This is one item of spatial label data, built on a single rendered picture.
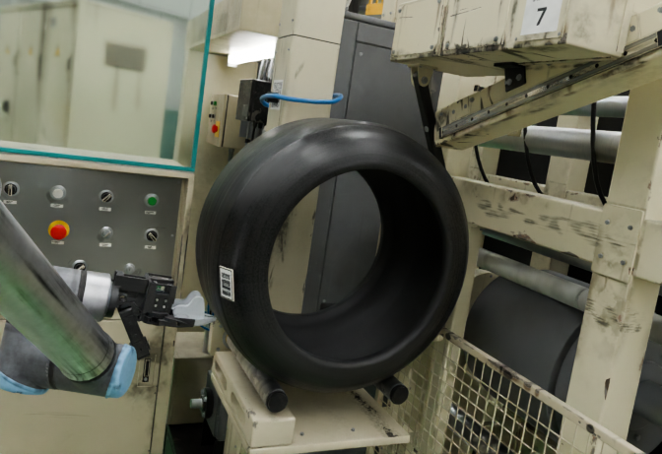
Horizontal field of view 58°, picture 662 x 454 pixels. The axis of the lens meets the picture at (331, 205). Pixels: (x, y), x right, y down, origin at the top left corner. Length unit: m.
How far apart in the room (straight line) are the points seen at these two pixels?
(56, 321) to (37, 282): 0.09
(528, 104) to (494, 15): 0.21
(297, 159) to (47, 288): 0.49
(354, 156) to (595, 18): 0.48
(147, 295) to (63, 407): 0.75
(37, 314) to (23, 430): 1.03
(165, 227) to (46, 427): 0.62
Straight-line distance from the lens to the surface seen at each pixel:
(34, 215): 1.74
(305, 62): 1.50
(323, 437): 1.34
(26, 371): 1.16
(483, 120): 1.43
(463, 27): 1.33
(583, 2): 1.12
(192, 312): 1.21
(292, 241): 1.53
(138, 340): 1.22
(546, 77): 1.31
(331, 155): 1.12
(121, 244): 1.76
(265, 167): 1.12
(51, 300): 0.87
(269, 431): 1.26
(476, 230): 1.73
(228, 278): 1.11
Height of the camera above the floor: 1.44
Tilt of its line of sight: 7 degrees down
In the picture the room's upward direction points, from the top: 8 degrees clockwise
